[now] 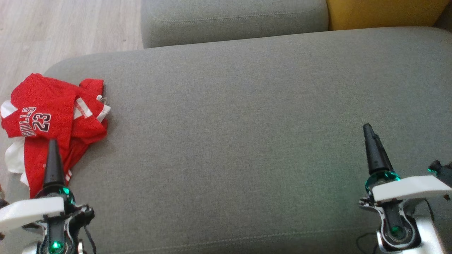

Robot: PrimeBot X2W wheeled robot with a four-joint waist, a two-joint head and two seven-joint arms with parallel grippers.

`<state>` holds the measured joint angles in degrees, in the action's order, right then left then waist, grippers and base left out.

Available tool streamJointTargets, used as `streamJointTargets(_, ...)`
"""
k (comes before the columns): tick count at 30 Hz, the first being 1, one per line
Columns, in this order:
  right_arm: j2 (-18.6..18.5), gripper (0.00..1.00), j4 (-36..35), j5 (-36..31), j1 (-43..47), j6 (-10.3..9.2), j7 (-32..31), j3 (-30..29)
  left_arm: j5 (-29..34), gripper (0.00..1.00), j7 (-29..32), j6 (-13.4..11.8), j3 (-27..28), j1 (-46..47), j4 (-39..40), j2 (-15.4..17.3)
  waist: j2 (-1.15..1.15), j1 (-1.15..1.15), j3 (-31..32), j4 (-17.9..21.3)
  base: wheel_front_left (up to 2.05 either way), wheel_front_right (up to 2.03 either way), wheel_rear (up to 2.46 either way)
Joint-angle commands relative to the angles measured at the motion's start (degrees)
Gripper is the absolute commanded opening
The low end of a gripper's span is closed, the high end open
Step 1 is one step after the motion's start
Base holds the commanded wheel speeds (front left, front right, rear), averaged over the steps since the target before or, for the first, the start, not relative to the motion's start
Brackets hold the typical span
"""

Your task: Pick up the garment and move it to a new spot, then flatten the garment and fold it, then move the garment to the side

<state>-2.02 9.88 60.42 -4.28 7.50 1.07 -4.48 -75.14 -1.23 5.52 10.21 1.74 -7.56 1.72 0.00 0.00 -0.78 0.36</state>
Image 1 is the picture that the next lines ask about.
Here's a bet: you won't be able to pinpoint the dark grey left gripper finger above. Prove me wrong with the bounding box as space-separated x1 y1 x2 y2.
44 139 54 188
54 140 66 188

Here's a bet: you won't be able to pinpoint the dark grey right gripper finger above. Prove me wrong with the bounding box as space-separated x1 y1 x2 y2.
363 123 381 174
368 123 393 172

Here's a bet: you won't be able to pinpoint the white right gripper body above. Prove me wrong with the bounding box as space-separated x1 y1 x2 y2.
359 170 452 253

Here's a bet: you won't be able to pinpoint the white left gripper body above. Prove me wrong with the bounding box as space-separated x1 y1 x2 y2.
0 186 95 254

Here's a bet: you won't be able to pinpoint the red and white basketball jersey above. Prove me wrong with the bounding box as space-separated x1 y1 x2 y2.
4 78 111 199

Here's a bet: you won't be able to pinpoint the red Bulls 23 shorts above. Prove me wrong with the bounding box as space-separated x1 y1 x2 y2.
1 73 79 150

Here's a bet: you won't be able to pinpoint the large yellow backrest cushion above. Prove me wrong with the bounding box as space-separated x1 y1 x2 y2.
326 0 451 31

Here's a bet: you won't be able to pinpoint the long grey sofa seat cushion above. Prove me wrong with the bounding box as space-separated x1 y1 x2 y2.
141 0 329 49

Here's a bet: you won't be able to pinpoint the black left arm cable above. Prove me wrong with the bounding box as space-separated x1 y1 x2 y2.
82 211 97 254

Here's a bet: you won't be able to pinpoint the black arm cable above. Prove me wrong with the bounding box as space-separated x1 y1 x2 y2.
356 198 435 252
82 211 97 254

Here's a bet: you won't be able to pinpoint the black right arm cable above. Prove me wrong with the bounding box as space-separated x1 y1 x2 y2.
356 198 435 252

